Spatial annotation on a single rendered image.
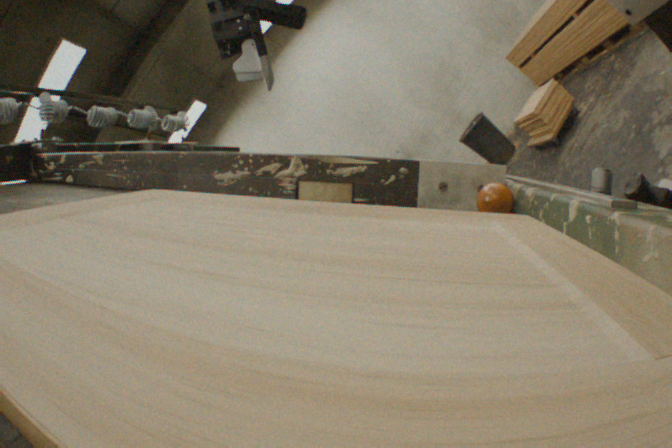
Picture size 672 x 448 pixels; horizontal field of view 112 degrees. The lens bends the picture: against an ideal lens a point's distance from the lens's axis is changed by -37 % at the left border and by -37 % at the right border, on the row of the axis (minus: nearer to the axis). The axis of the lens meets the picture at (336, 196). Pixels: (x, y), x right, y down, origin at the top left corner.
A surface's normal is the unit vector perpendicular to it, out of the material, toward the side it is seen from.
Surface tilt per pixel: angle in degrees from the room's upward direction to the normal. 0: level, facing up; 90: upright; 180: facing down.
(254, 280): 55
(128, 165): 90
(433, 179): 90
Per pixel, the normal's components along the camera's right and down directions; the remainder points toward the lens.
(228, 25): 0.12, -0.07
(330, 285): 0.04, -0.99
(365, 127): -0.13, 0.01
